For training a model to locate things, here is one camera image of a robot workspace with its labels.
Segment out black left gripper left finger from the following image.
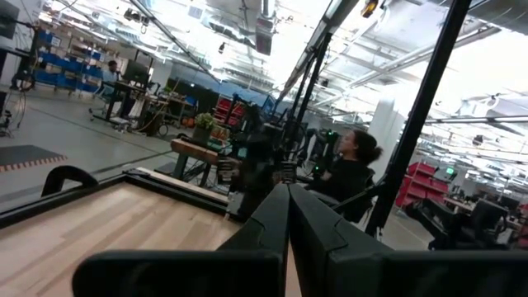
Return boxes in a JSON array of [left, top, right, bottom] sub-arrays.
[[72, 183, 290, 297]]

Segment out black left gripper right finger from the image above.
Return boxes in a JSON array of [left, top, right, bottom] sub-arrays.
[[289, 183, 528, 297]]

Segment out black background robot station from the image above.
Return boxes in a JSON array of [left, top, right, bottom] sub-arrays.
[[218, 93, 343, 222]]

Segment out person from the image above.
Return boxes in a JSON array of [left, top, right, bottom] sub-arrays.
[[101, 59, 121, 83], [307, 128, 384, 224]]

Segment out wooden background table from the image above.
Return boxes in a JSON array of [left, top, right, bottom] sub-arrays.
[[170, 138, 222, 191]]

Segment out small background potted plant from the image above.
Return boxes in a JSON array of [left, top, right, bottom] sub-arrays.
[[192, 111, 219, 146]]

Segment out red storage bins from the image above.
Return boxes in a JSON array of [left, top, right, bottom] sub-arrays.
[[394, 162, 450, 209], [213, 97, 248, 127]]

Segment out black monitor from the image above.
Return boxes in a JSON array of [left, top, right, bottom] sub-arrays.
[[0, 0, 21, 40], [122, 59, 151, 86]]

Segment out black hazard-striped floor mat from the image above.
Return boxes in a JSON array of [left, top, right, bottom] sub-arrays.
[[0, 144, 68, 173]]

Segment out shelf with blue bins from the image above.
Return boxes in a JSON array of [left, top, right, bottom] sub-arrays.
[[35, 29, 105, 94]]

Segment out black aluminium rig frame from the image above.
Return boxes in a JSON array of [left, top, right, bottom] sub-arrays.
[[0, 0, 474, 238]]

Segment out black curved bracket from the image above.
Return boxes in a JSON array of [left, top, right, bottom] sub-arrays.
[[40, 165, 100, 198]]

